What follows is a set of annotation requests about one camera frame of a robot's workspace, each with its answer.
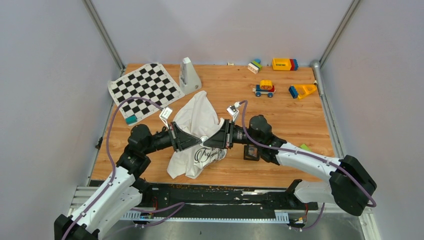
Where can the white green blue blocks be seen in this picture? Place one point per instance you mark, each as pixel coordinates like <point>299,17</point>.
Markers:
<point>255,66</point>

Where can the teal small block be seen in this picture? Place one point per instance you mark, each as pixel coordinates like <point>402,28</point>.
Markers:
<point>131,120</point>

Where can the white cone-shaped box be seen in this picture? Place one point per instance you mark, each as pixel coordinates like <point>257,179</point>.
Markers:
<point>189,81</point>

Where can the black white checkerboard sheet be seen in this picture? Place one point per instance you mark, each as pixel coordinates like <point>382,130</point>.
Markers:
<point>151,81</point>

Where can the grey metal pipe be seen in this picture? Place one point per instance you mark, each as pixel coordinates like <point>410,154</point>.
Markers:
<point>316,67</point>

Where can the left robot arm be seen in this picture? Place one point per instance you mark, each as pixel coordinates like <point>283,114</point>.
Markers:
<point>123,189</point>

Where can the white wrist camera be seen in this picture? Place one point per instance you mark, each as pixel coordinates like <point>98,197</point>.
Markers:
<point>233,111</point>
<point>164,115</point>

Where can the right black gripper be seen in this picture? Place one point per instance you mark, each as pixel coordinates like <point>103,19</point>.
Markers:
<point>223,138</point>

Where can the yellow red blue block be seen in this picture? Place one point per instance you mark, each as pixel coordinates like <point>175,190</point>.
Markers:
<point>285,64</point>

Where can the small round brooch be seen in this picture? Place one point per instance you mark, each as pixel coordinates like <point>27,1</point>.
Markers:
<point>204,138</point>
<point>252,152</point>

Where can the yellow blue toy scoop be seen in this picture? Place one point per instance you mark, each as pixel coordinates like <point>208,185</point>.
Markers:
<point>300,91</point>

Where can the small green block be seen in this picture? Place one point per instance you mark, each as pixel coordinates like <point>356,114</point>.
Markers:
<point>305,147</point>

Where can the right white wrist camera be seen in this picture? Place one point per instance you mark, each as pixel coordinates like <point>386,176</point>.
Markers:
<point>233,111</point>

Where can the black square frame box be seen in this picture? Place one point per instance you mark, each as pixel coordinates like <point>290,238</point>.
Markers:
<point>246,155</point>

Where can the white printed garment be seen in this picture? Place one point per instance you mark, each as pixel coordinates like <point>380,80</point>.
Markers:
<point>198,118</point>

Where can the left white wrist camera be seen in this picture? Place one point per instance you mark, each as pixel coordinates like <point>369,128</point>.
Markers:
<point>164,115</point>

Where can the toy car with yellow top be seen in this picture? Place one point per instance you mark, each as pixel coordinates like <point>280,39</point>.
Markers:
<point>264,88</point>

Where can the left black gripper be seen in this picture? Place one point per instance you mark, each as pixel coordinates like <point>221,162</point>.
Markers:
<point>183,140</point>

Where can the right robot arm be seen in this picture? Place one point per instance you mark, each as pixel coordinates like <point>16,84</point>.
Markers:
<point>346,182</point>

